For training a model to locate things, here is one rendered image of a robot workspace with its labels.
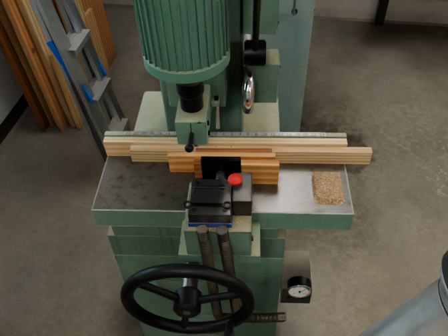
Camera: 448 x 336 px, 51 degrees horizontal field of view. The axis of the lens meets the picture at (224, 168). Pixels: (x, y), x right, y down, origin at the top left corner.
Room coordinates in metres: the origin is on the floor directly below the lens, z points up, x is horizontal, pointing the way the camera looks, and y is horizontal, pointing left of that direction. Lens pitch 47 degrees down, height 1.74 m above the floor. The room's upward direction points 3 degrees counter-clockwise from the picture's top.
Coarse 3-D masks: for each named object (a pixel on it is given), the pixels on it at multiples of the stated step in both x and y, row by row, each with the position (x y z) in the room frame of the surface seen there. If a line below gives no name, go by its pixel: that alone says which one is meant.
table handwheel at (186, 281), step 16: (144, 272) 0.48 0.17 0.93; (160, 272) 0.47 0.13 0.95; (176, 272) 0.47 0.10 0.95; (192, 272) 0.46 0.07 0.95; (208, 272) 0.47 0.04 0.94; (224, 272) 0.47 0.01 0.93; (128, 288) 0.47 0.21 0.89; (144, 288) 0.47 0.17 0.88; (160, 288) 0.48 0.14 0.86; (192, 288) 0.49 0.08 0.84; (240, 288) 0.46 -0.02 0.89; (128, 304) 0.47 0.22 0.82; (176, 304) 0.46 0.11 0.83; (192, 304) 0.46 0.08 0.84; (144, 320) 0.47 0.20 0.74; (160, 320) 0.48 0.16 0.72; (176, 320) 0.49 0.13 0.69; (224, 320) 0.47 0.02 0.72; (240, 320) 0.45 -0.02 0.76
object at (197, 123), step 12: (204, 84) 0.90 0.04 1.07; (204, 96) 0.85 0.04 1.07; (180, 108) 0.81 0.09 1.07; (204, 108) 0.81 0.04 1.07; (180, 120) 0.77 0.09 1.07; (192, 120) 0.77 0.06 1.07; (204, 120) 0.77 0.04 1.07; (180, 132) 0.77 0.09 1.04; (192, 132) 0.76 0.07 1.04; (204, 132) 0.76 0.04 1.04; (180, 144) 0.77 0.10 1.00; (192, 144) 0.77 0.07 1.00; (204, 144) 0.76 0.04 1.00
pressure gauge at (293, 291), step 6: (300, 276) 0.59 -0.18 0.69; (288, 282) 0.59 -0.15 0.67; (294, 282) 0.58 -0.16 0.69; (300, 282) 0.58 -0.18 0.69; (306, 282) 0.58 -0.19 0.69; (288, 288) 0.57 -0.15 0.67; (294, 288) 0.57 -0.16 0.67; (300, 288) 0.57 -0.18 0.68; (306, 288) 0.57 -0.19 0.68; (288, 294) 0.57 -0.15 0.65; (294, 294) 0.57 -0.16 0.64; (300, 294) 0.57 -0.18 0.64; (306, 294) 0.57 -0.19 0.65
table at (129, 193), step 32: (128, 160) 0.82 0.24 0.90; (128, 192) 0.72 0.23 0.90; (160, 192) 0.71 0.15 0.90; (256, 192) 0.70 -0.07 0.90; (288, 192) 0.69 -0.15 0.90; (128, 224) 0.66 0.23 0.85; (160, 224) 0.66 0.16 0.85; (256, 224) 0.63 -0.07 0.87; (288, 224) 0.63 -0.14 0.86; (320, 224) 0.63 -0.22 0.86; (192, 256) 0.55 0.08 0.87; (256, 256) 0.54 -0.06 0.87
